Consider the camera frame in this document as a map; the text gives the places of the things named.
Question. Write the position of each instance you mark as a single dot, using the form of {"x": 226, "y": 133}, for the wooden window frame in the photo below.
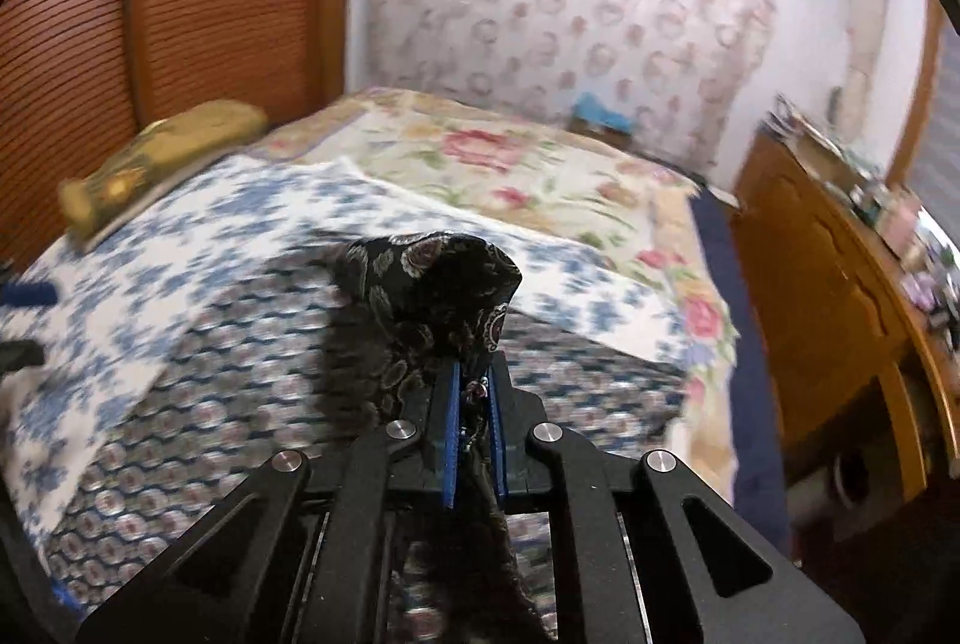
{"x": 922, "y": 89}

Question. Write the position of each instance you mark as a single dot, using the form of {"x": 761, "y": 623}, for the blue storage box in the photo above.
{"x": 604, "y": 119}

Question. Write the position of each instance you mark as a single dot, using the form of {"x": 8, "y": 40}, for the gold patterned pillow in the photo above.
{"x": 150, "y": 164}

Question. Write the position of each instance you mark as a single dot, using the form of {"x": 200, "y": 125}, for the louvered wooden wardrobe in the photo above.
{"x": 187, "y": 14}

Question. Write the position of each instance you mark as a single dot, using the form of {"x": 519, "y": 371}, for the wooden cabinet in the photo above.
{"x": 817, "y": 284}

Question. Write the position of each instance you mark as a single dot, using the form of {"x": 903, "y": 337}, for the white roll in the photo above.
{"x": 817, "y": 494}

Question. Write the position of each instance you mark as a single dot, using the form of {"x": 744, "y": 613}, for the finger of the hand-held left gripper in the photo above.
{"x": 19, "y": 353}
{"x": 26, "y": 295}

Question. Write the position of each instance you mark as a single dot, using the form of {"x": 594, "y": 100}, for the tied beige curtain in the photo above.
{"x": 870, "y": 29}

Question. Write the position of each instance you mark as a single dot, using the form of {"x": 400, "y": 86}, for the navy mattress edge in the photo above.
{"x": 742, "y": 352}

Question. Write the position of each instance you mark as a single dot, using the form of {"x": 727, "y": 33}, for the blue floral white bed sheet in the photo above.
{"x": 150, "y": 284}

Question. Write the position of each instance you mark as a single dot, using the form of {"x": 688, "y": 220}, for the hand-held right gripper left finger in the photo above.
{"x": 450, "y": 434}

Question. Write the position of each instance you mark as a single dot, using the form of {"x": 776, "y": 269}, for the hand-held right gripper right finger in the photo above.
{"x": 499, "y": 441}

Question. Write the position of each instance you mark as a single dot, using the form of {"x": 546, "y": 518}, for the pink rose floral blanket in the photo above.
{"x": 480, "y": 157}

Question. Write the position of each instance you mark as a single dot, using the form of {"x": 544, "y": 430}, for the navy patterned satin pajama top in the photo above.
{"x": 442, "y": 284}

